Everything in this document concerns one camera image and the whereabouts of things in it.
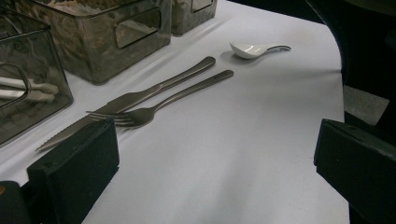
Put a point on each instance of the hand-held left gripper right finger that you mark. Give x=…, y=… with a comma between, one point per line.
x=361, y=168

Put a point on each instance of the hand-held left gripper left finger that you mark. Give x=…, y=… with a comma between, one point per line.
x=74, y=168

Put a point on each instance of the white chopstick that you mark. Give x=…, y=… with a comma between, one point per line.
x=40, y=86
x=37, y=97

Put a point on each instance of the steel fork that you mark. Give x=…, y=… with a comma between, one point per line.
x=143, y=115

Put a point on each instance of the steel table knife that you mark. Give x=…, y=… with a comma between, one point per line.
x=149, y=91

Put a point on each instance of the smoky clear plastic bin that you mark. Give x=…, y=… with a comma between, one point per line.
x=37, y=62
x=87, y=40
x=186, y=18

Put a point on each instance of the white ceramic soup spoon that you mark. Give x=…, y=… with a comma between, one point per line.
x=249, y=51

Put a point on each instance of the white table sheet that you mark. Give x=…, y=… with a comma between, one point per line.
x=233, y=140

